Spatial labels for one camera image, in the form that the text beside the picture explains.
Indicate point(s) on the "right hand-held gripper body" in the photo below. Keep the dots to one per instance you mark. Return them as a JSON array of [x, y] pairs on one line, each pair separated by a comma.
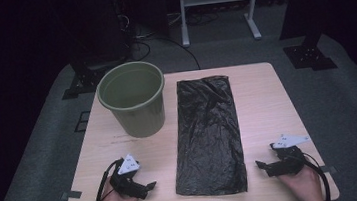
[[287, 164]]

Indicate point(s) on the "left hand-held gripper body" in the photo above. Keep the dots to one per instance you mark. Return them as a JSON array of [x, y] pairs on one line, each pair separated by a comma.
[[126, 183]]

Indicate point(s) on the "black plastic garbage bag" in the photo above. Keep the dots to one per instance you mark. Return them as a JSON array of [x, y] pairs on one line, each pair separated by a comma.
[[208, 134]]

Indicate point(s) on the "green plastic trash bin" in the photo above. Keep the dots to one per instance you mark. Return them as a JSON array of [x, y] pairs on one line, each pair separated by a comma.
[[141, 121]]

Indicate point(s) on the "person's right hand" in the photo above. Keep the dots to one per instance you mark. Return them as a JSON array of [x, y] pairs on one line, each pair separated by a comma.
[[306, 187]]

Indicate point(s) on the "grey tape strip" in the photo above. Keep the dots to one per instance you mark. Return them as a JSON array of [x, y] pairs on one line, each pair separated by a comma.
[[71, 194], [328, 169]]

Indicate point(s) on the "black stand base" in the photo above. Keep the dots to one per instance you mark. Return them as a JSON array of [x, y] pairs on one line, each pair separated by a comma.
[[309, 56], [82, 83]]

